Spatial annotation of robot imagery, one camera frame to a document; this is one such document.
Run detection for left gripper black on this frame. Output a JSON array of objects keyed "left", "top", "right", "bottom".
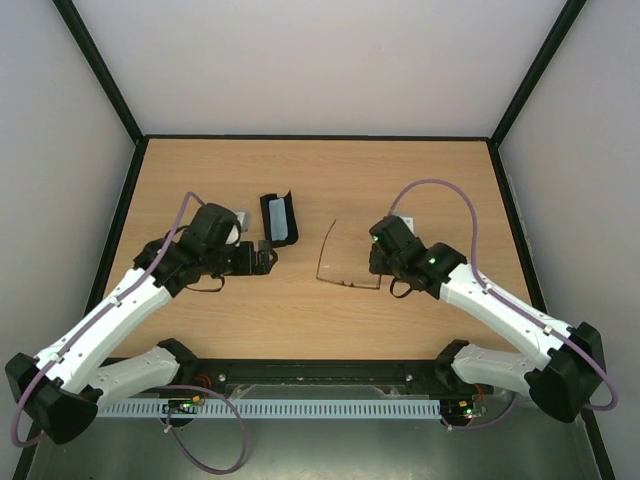
[{"left": 204, "top": 241, "right": 279, "bottom": 277}]

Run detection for light blue cleaning cloth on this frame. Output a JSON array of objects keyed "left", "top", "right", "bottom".
[{"left": 268, "top": 197, "right": 289, "bottom": 241}]

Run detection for brown translucent sunglasses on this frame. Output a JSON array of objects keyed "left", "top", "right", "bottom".
[{"left": 315, "top": 219, "right": 382, "bottom": 290}]

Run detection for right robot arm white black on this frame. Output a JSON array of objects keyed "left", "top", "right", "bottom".
[{"left": 369, "top": 216, "right": 606, "bottom": 423}]

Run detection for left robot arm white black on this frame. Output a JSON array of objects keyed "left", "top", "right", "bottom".
[{"left": 5, "top": 203, "right": 278, "bottom": 444}]

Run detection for right controller board with leds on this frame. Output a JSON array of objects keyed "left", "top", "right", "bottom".
[{"left": 440, "top": 397, "right": 488, "bottom": 420}]

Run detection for controller board with leds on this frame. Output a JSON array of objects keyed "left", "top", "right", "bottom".
[
  {"left": 160, "top": 396, "right": 206, "bottom": 415},
  {"left": 440, "top": 397, "right": 488, "bottom": 420}
]

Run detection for left controller board with leds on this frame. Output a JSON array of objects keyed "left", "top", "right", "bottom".
[{"left": 160, "top": 396, "right": 206, "bottom": 415}]

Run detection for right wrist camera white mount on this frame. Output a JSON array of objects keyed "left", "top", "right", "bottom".
[{"left": 398, "top": 215, "right": 415, "bottom": 234}]

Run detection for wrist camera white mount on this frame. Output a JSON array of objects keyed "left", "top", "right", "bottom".
[
  {"left": 226, "top": 210, "right": 251, "bottom": 245},
  {"left": 398, "top": 215, "right": 415, "bottom": 234}
]

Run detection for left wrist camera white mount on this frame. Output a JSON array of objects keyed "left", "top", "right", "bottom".
[{"left": 226, "top": 210, "right": 251, "bottom": 245}]

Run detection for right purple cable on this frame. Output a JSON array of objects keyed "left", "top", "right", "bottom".
[{"left": 389, "top": 178, "right": 619, "bottom": 434}]

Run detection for purple cable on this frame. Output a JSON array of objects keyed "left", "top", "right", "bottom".
[
  {"left": 10, "top": 191, "right": 249, "bottom": 474},
  {"left": 389, "top": 178, "right": 619, "bottom": 434}
]

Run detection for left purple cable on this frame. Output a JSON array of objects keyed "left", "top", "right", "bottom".
[{"left": 10, "top": 191, "right": 249, "bottom": 474}]

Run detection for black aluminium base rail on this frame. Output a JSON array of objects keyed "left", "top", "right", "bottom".
[{"left": 194, "top": 359, "right": 455, "bottom": 397}]

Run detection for light blue slotted cable duct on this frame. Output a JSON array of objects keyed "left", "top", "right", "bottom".
[{"left": 98, "top": 398, "right": 441, "bottom": 420}]

